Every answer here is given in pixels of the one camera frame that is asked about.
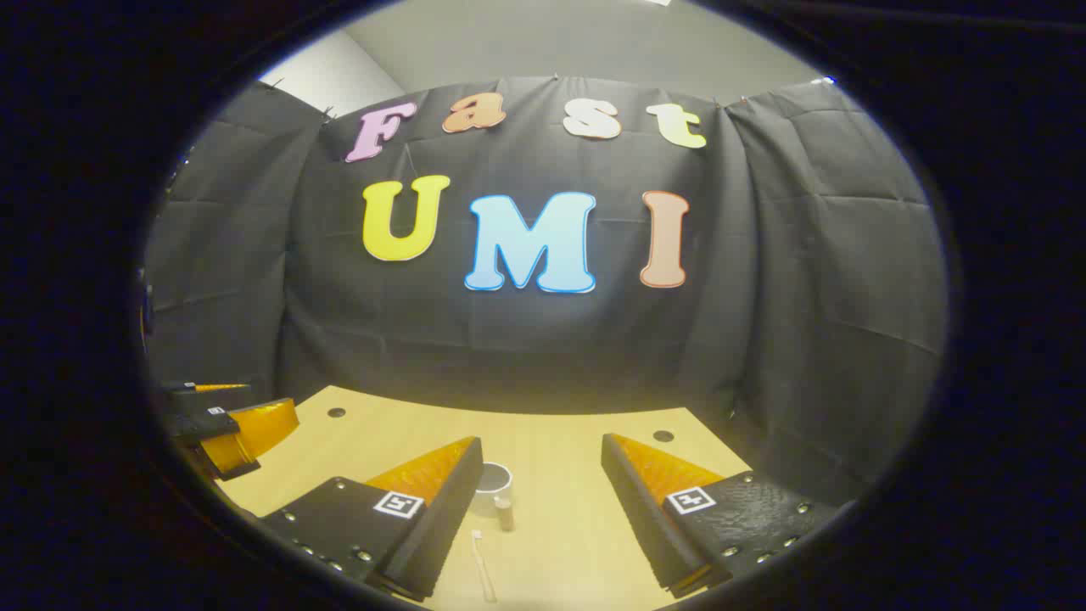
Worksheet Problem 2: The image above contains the white cup with wooden handle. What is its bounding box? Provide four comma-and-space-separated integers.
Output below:
473, 461, 517, 533

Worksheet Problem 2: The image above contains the black backdrop cloth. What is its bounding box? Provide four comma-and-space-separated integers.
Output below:
143, 75, 949, 510

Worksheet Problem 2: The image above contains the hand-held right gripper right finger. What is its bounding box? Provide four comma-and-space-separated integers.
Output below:
601, 433, 851, 600

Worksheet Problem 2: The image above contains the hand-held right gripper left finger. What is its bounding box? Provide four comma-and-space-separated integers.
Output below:
259, 435, 484, 603

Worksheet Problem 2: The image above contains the light wooden desktop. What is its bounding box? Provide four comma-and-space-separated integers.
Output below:
216, 386, 756, 611

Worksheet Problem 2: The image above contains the wooden toothbrush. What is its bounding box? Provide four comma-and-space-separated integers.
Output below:
471, 530, 499, 603

